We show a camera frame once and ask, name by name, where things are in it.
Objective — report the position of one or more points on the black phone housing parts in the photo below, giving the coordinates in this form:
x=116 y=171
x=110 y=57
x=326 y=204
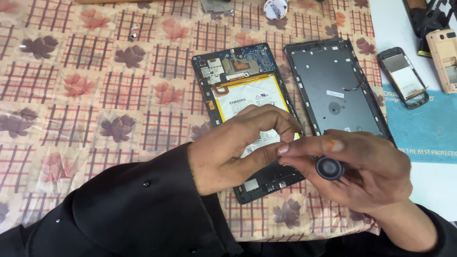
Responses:
x=425 y=21

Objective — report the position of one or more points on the grey metal shield plate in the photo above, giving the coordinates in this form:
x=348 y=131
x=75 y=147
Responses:
x=216 y=6

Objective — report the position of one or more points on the dark grey tablet back cover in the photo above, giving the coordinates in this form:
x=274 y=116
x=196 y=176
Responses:
x=332 y=78

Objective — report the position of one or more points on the small black phone frame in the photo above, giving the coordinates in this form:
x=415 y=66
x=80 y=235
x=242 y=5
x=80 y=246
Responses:
x=403 y=76

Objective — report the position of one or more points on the person's left hand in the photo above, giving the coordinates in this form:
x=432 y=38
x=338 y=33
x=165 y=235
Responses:
x=217 y=157

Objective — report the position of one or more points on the black round-capped screwdriver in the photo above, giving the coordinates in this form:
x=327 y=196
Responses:
x=329 y=167

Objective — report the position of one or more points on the person's right hand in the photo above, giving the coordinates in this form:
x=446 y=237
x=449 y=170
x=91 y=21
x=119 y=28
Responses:
x=378 y=175

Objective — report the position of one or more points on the beige phone housing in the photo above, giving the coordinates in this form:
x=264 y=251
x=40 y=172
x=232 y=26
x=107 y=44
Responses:
x=442 y=57

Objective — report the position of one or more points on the blue work mat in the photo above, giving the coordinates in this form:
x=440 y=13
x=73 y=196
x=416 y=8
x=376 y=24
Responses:
x=425 y=128

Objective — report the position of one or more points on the floral checked tablecloth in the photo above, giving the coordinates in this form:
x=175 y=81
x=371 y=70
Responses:
x=89 y=89

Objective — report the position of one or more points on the opened tablet with battery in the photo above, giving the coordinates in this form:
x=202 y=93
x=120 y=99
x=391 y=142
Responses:
x=246 y=89

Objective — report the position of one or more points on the small loose metal part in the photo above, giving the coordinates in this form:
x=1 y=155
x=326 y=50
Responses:
x=132 y=36

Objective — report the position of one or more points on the white round container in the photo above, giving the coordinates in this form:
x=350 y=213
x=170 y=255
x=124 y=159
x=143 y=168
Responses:
x=275 y=8

